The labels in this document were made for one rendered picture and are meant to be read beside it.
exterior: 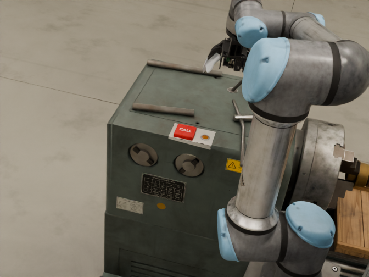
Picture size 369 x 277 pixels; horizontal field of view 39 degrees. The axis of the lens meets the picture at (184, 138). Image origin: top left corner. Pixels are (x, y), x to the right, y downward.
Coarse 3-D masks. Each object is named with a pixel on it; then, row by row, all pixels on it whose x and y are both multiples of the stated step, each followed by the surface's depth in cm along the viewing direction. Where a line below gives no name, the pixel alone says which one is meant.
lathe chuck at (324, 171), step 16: (320, 128) 173; (336, 128) 174; (320, 144) 168; (336, 144) 169; (320, 160) 167; (336, 160) 166; (320, 176) 167; (336, 176) 166; (304, 192) 170; (320, 192) 169
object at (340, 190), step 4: (340, 180) 179; (344, 180) 181; (336, 184) 180; (340, 184) 180; (344, 184) 179; (348, 184) 179; (352, 184) 179; (336, 188) 180; (340, 188) 180; (344, 188) 180; (348, 188) 179; (352, 188) 179; (336, 192) 180; (340, 192) 180; (344, 192) 180; (332, 196) 180; (336, 196) 180; (340, 196) 180; (344, 196) 180; (332, 200) 181; (336, 200) 180; (332, 204) 181; (336, 204) 181
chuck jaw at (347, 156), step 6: (336, 150) 168; (342, 150) 168; (336, 156) 167; (342, 156) 169; (348, 156) 168; (342, 162) 170; (348, 162) 169; (354, 162) 172; (360, 162) 175; (342, 168) 174; (348, 168) 173; (354, 168) 172; (354, 174) 176
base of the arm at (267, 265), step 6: (264, 264) 129; (270, 264) 125; (276, 264) 122; (264, 270) 127; (270, 270) 124; (276, 270) 122; (282, 270) 121; (288, 270) 119; (264, 276) 126; (270, 276) 125; (276, 276) 122; (282, 276) 121; (288, 276) 120; (294, 276) 119; (300, 276) 119; (306, 276) 119; (312, 276) 120; (318, 276) 122
